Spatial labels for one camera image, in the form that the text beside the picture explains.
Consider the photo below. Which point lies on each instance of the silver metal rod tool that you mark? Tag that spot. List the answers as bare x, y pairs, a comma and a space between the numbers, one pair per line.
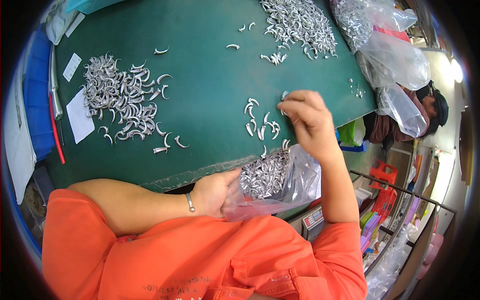
55, 97

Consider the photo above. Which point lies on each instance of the grey weighing scale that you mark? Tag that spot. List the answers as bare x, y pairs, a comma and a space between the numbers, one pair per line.
312, 223

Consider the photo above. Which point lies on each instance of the red plastic stool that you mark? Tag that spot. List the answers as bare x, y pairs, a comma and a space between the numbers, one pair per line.
384, 187

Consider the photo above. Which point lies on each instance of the small cluster of metal hooks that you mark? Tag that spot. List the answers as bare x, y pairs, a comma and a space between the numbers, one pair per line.
275, 58

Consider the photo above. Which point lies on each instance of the silver metal hook piece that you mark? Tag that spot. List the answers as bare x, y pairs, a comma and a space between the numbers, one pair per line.
284, 94

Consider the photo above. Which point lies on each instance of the white board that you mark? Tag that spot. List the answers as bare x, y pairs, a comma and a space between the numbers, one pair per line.
20, 150

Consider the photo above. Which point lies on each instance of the wide heap of metal hooks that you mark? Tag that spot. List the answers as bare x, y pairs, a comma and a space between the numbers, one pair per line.
120, 99

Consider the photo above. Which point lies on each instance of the small white paper label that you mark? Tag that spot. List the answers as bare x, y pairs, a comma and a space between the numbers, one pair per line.
72, 67

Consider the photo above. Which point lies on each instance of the loose group of metal hooks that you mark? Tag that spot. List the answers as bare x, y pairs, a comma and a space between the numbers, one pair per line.
261, 131

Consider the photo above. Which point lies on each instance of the blue plastic crate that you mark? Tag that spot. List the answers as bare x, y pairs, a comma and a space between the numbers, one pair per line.
39, 101

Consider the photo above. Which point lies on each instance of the large clear plastic bag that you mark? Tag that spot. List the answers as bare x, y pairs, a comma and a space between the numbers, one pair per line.
397, 62

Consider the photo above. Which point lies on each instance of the white paper slip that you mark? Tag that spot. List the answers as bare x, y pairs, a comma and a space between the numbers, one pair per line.
75, 25

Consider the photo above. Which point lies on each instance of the heap of clear plastic bags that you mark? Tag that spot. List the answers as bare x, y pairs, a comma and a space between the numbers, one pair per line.
388, 266

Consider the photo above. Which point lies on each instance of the white paper sheet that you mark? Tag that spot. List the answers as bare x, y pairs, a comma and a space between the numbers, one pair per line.
79, 120

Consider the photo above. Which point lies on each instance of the single silver metal hook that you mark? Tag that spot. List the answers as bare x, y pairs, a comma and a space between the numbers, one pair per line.
233, 46
250, 24
161, 51
242, 28
179, 143

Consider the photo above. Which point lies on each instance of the bagged heap of metal hooks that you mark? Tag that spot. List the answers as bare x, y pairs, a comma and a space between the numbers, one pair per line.
264, 176

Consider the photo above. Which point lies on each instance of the stack of coloured plastic items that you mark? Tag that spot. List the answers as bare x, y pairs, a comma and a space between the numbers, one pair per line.
369, 228

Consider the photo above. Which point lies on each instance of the clear plastic bag with parts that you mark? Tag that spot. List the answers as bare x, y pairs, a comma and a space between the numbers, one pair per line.
403, 112

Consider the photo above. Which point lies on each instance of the person's left hand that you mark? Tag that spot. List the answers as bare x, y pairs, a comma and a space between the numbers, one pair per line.
210, 197

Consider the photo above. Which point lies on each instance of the dark metal rack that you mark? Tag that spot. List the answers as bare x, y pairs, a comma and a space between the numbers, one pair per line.
405, 219

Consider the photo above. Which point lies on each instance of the person's right hand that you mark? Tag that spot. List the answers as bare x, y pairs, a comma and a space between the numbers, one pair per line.
315, 127

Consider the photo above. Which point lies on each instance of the teal plastic basket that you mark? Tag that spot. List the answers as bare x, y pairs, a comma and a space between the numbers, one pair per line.
90, 5

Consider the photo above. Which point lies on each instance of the plastic bag of metal parts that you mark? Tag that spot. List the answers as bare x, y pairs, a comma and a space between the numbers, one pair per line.
352, 22

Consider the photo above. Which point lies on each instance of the red plastic tube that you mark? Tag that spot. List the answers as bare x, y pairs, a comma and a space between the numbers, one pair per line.
57, 138

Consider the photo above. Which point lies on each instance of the green bag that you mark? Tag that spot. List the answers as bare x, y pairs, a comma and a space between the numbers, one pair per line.
348, 133

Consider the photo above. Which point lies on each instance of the dense heap of metal hooks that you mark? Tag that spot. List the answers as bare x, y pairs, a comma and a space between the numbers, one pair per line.
300, 22

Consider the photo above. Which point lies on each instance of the small scattered metal bits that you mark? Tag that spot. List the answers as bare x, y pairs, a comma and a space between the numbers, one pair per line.
358, 91

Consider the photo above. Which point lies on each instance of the person's body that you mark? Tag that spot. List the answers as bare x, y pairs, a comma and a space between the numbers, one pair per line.
195, 258

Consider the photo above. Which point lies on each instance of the person's right fingers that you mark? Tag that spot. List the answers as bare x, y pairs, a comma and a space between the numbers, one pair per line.
300, 108

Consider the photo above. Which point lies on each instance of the crumpled white plastic bag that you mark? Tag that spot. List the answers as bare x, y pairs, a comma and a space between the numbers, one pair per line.
58, 24

